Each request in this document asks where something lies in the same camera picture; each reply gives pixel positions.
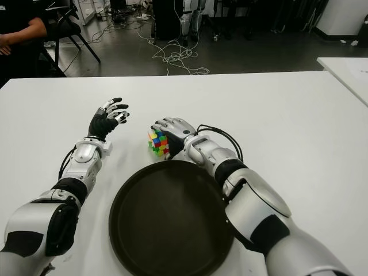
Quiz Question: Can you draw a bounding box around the dark brown round plate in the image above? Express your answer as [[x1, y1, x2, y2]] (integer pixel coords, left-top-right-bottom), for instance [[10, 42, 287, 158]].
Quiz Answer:
[[108, 160, 235, 276]]

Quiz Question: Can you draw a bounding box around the neighbouring white table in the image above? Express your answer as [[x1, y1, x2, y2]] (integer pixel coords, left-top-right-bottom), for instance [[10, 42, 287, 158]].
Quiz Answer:
[[316, 56, 368, 107]]

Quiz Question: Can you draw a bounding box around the white cabinet black base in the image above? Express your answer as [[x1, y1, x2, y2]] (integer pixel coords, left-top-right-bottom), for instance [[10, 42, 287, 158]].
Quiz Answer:
[[315, 0, 368, 43]]

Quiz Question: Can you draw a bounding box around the seated person black shirt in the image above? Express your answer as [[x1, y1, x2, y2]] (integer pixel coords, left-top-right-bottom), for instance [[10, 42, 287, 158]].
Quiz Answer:
[[0, 0, 67, 84]]

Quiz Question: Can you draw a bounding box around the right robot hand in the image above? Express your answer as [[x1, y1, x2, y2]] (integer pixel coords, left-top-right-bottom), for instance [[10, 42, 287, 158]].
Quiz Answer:
[[149, 117, 198, 161]]

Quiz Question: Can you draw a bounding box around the black chair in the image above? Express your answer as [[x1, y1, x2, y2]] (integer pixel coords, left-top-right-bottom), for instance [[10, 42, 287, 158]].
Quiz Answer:
[[44, 0, 102, 77]]

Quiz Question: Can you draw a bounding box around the white glass display cabinet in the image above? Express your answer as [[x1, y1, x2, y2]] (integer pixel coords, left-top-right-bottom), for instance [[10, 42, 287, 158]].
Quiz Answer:
[[73, 0, 97, 26]]

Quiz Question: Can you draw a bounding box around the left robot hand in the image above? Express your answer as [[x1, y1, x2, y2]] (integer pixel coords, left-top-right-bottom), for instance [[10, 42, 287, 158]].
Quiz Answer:
[[87, 97, 131, 141]]

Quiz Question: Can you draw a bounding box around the multicoloured Rubik's cube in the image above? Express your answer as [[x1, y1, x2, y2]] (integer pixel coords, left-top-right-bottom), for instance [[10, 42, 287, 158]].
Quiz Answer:
[[147, 128, 170, 158]]

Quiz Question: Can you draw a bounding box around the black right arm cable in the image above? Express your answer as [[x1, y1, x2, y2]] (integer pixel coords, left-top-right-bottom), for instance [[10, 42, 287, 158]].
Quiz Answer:
[[196, 123, 244, 166]]

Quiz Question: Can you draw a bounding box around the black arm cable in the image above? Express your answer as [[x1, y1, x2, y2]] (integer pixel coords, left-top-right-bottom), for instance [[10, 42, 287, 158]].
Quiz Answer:
[[196, 123, 244, 166], [58, 146, 77, 181]]

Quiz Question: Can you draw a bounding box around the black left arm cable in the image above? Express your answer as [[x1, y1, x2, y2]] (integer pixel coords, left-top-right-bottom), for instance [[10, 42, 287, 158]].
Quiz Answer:
[[58, 146, 77, 181]]

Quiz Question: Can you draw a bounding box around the white floor cable tangle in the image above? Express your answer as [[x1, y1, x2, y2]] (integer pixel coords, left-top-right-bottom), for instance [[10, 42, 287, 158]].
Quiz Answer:
[[137, 0, 210, 76]]

